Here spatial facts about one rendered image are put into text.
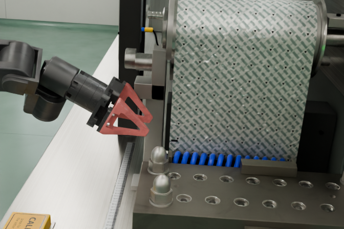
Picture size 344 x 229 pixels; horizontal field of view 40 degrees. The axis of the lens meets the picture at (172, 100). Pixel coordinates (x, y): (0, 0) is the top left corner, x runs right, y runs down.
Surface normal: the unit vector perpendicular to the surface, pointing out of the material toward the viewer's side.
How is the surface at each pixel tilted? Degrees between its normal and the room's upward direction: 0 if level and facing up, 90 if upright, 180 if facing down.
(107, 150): 0
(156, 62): 90
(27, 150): 0
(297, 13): 41
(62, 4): 90
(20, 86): 119
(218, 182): 0
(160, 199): 90
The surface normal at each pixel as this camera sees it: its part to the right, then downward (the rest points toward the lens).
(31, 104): 0.11, 0.77
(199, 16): 0.00, -0.24
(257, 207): 0.06, -0.94
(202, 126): -0.04, 0.35
